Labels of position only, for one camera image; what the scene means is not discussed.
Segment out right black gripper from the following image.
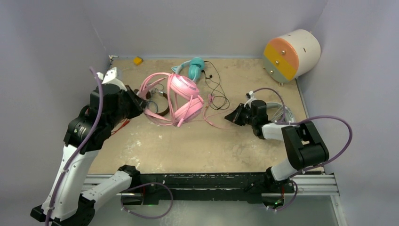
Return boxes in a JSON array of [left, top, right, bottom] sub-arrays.
[[224, 103, 256, 126]]

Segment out brown silver headphones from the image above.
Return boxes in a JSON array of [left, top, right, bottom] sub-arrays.
[[145, 83, 170, 116]]

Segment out pink headphones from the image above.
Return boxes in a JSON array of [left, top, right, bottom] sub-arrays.
[[137, 72, 233, 130]]

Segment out white grey headphones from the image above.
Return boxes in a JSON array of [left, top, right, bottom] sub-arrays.
[[266, 102, 296, 124]]

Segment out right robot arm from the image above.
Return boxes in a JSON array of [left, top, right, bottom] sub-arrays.
[[224, 99, 329, 192]]

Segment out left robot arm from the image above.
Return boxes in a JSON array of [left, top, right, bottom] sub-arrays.
[[30, 83, 146, 226]]

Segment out red black headphones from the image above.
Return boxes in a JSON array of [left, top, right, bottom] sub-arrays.
[[111, 119, 130, 136]]

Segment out teal cat ear headphones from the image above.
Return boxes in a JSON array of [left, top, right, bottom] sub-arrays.
[[171, 57, 231, 111]]

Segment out small yellow block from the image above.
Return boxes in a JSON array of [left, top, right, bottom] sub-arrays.
[[132, 56, 144, 65]]

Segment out round pastel drawer cabinet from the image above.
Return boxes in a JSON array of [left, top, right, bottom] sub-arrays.
[[263, 29, 321, 83]]

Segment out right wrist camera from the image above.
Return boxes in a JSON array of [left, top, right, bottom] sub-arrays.
[[245, 91, 257, 106]]

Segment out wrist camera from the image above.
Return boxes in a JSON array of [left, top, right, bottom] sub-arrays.
[[96, 67, 127, 91], [245, 91, 257, 106]]

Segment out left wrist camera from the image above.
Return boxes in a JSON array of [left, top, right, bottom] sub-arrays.
[[96, 67, 127, 91]]

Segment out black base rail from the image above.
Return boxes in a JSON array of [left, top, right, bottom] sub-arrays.
[[109, 167, 297, 207]]

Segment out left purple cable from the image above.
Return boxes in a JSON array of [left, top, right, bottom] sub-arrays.
[[43, 66, 174, 226]]

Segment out aluminium frame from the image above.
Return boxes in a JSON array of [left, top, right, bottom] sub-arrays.
[[56, 56, 347, 226]]

